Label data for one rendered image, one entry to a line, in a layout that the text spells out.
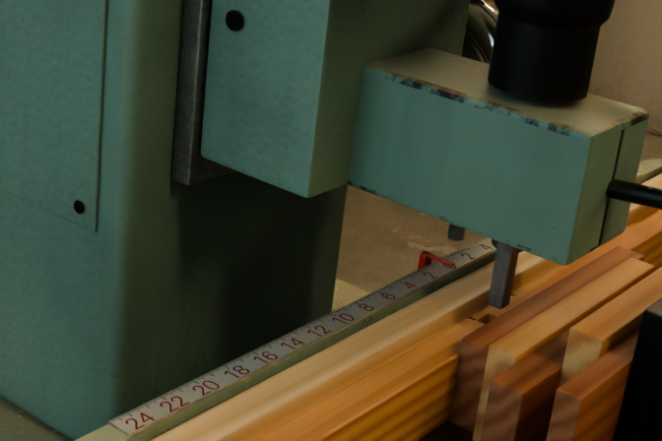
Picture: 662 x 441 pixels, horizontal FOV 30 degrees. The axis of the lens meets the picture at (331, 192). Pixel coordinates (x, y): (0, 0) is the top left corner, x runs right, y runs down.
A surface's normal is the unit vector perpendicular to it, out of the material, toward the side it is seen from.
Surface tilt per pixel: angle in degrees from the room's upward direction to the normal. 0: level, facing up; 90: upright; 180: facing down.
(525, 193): 90
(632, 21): 90
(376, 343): 0
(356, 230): 0
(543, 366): 0
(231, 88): 90
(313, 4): 90
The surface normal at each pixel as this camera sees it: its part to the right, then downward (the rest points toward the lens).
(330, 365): 0.11, -0.93
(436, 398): 0.79, 0.30
